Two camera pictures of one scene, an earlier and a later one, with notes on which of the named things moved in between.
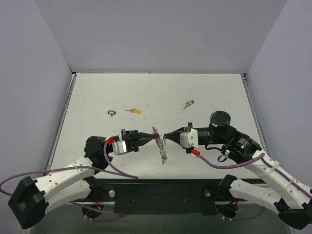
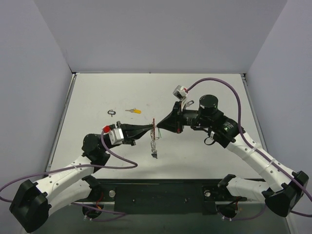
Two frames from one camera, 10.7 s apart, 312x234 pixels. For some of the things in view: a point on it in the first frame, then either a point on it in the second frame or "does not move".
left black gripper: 129,140 -> 127,134
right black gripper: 189,127 -> 177,118
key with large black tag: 111,112 does not move
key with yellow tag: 134,110 does not move
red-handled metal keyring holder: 160,144 -> 153,135
